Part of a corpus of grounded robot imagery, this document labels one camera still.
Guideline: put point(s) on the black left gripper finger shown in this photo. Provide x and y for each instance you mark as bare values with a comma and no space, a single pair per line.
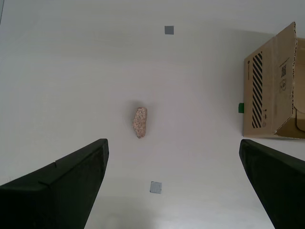
52,195
281,186

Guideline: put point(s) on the brown cardboard box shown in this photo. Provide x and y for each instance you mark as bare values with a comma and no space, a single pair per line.
271,95

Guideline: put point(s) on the speckled pinkish rock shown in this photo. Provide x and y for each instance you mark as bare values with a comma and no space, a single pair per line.
140,122

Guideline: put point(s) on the small green block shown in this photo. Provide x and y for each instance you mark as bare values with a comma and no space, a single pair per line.
241,108

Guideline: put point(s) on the large grey tape square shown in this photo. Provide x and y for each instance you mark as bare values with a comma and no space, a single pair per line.
155,187

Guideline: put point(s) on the small grey tape square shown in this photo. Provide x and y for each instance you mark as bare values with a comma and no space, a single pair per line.
169,30

